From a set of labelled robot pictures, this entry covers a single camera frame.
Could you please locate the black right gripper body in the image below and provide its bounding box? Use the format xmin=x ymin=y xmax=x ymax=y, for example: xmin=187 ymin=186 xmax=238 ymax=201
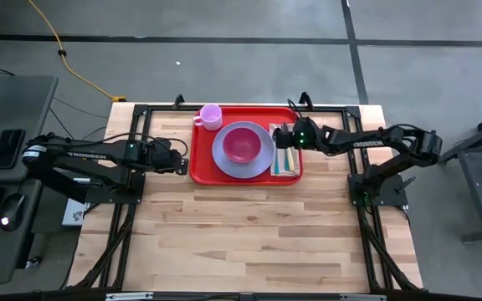
xmin=274 ymin=118 xmax=322 ymax=152

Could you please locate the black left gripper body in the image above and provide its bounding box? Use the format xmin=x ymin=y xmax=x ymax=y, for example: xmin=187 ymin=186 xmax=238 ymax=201
xmin=150 ymin=138 xmax=190 ymax=176

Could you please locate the beige napkin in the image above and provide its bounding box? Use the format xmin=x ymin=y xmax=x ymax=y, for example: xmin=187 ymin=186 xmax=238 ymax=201
xmin=268 ymin=123 xmax=302 ymax=177

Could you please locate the pink mug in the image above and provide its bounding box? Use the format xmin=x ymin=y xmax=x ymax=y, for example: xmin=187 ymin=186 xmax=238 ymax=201
xmin=192 ymin=103 xmax=223 ymax=132

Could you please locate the magenta bowl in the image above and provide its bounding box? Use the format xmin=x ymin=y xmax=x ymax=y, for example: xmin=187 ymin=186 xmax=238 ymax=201
xmin=222 ymin=126 xmax=263 ymax=165

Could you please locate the lilac round plate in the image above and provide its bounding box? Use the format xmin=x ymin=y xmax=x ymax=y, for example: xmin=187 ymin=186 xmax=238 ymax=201
xmin=211 ymin=120 xmax=275 ymax=180

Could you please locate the red plastic tray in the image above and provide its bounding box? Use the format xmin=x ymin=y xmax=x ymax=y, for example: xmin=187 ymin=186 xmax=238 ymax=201
xmin=188 ymin=105 xmax=304 ymax=186

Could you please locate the white printed box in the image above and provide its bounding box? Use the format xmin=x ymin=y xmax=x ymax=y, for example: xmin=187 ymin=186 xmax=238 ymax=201
xmin=61 ymin=197 xmax=90 ymax=227

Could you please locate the black smartphone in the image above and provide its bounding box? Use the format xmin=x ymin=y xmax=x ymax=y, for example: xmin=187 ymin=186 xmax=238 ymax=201
xmin=0 ymin=128 xmax=26 ymax=171

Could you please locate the grey computer desk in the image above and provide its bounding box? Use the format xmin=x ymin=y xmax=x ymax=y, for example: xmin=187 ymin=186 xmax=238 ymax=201
xmin=0 ymin=74 xmax=60 ymax=286

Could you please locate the black computer mouse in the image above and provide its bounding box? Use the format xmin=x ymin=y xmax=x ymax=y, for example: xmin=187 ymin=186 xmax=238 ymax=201
xmin=0 ymin=193 xmax=27 ymax=232

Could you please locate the black aluminium table frame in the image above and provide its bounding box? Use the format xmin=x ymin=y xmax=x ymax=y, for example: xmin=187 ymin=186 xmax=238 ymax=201
xmin=65 ymin=103 xmax=425 ymax=301

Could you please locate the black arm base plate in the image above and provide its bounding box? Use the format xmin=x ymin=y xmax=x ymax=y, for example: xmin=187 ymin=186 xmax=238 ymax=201
xmin=85 ymin=171 xmax=146 ymax=206
xmin=348 ymin=173 xmax=409 ymax=207

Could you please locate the yellow extension cable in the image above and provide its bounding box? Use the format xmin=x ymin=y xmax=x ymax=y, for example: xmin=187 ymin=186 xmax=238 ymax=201
xmin=26 ymin=0 xmax=127 ymax=104

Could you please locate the silver metal bracket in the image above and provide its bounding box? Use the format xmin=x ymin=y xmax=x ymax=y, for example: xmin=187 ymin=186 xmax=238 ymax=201
xmin=339 ymin=293 xmax=387 ymax=301
xmin=105 ymin=292 xmax=154 ymax=301

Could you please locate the grey metal table frame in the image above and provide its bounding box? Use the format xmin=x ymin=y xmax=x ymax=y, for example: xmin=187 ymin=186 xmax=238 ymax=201
xmin=434 ymin=106 xmax=482 ymax=244

